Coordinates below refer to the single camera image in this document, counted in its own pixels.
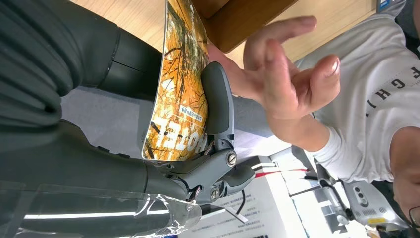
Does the grey kiosk stand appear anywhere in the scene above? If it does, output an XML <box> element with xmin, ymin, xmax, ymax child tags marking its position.
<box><xmin>290</xmin><ymin>144</ymin><xmax>410</xmax><ymax>233</ymax></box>

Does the brown cardboard compartment box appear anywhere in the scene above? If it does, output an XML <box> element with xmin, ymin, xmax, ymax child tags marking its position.
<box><xmin>191</xmin><ymin>0</ymin><xmax>300</xmax><ymax>54</ymax></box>

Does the person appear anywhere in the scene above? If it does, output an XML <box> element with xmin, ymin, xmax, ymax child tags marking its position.
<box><xmin>293</xmin><ymin>0</ymin><xmax>420</xmax><ymax>231</ymax></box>

